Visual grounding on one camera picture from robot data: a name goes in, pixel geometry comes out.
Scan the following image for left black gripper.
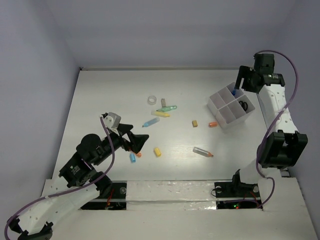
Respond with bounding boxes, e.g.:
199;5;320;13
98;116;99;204
94;123;150;165

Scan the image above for small blue-capped bottle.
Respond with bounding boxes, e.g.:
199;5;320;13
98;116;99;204
231;89;237;96

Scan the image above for black scissors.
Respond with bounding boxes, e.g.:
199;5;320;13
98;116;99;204
238;100;249;112

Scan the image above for clear tape roll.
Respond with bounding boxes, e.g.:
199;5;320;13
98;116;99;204
147;95;157;105

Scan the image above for small grey metal clip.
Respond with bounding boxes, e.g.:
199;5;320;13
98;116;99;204
161;98;167;107

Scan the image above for orange pen cap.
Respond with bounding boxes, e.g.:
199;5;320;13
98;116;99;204
208;121;218;128

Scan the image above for brown eraser block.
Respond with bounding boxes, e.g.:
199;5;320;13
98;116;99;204
192;120;198;128

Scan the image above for grey orange-tipped marker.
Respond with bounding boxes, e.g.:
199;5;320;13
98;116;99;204
192;147;214;158

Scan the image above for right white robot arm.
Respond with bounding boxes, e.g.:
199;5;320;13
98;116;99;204
230;50;308;196

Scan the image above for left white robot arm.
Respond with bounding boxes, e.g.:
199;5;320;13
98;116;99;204
4;123;149;240

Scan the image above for blue pen cap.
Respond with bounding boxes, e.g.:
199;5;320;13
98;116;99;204
129;153;136;163

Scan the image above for blue highlighter pen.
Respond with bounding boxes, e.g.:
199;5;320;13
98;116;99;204
142;117;160;128

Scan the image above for yellow pen cap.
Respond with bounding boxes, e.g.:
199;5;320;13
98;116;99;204
153;147;162;157

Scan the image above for white four-compartment organizer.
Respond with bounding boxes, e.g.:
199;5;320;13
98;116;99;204
207;82;256;130

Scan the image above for yellow highlighter pen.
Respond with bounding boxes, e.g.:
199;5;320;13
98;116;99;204
151;111;171;118

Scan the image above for green highlighter pen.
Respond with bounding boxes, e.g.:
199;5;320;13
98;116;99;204
157;105;177;113

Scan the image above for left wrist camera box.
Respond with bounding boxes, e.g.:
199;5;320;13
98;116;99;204
100;112;121;134

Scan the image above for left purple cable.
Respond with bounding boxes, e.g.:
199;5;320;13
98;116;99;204
4;115;116;235

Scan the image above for purple cable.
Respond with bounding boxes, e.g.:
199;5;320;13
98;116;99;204
255;50;300;210
4;115;116;235

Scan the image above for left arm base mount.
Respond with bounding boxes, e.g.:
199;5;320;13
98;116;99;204
80;181;127;211

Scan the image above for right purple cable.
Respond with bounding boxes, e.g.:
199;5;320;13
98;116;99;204
255;50;300;210

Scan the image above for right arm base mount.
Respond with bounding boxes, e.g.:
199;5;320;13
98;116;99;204
210;170;262;210

